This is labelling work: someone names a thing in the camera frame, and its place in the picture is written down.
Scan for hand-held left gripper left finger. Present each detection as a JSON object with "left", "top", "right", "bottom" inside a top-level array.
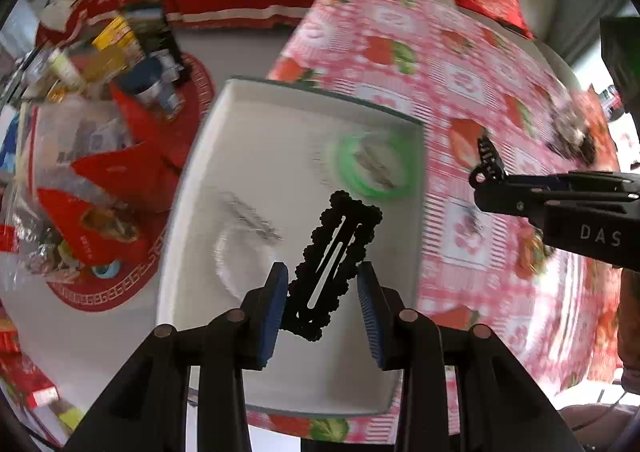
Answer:
[{"left": 65, "top": 262, "right": 290, "bottom": 452}]

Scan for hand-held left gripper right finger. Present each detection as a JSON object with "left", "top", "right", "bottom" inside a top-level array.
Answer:
[{"left": 356, "top": 261, "right": 583, "bottom": 452}]

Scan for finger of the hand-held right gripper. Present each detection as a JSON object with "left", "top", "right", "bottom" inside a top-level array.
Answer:
[
  {"left": 474, "top": 179, "right": 640, "bottom": 221},
  {"left": 507, "top": 171, "right": 640, "bottom": 191}
]

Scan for small black claw clip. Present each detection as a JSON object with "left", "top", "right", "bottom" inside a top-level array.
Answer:
[{"left": 469, "top": 136, "right": 506, "bottom": 184}]

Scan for clear crystal bead bracelet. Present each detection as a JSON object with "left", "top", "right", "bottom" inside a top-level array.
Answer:
[{"left": 213, "top": 226, "right": 268, "bottom": 295}]

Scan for black scalloped snap hair clip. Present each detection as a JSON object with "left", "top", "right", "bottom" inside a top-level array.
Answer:
[{"left": 282, "top": 189, "right": 384, "bottom": 343}]

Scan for silver butterfly hair clip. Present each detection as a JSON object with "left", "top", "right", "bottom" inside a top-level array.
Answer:
[{"left": 354, "top": 141, "right": 398, "bottom": 189}]

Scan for green bangle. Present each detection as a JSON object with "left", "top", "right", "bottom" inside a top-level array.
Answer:
[{"left": 327, "top": 129, "right": 420, "bottom": 199}]

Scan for white shallow tray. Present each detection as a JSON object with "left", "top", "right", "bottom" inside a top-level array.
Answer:
[{"left": 156, "top": 76, "right": 427, "bottom": 417}]

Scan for leopard print scrunchie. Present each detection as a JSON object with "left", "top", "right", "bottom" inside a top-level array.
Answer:
[{"left": 572, "top": 119, "right": 603, "bottom": 165}]

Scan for pink strawberry print tablecloth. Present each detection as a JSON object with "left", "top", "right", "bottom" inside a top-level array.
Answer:
[{"left": 250, "top": 0, "right": 627, "bottom": 447}]

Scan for red envelope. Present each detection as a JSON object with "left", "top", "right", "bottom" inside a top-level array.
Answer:
[
  {"left": 36, "top": 186, "right": 167, "bottom": 269},
  {"left": 109, "top": 81, "right": 202, "bottom": 169},
  {"left": 69, "top": 139, "right": 182, "bottom": 204}
]

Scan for red carton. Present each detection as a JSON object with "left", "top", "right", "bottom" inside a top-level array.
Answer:
[{"left": 0, "top": 351, "right": 59, "bottom": 409}]

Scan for blue can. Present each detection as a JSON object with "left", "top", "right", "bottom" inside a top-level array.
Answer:
[{"left": 119, "top": 56, "right": 182, "bottom": 119}]

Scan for yellow bottle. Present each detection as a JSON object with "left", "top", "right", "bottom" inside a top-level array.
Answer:
[{"left": 81, "top": 49, "right": 122, "bottom": 89}]

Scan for yellow box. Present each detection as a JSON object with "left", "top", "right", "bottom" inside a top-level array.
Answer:
[{"left": 91, "top": 14, "right": 139, "bottom": 54}]

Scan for white bottle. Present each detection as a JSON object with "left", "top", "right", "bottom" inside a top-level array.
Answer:
[{"left": 46, "top": 49, "right": 87, "bottom": 89}]

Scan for yellow hair ties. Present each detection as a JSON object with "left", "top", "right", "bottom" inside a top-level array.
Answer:
[{"left": 517, "top": 235, "right": 551, "bottom": 280}]

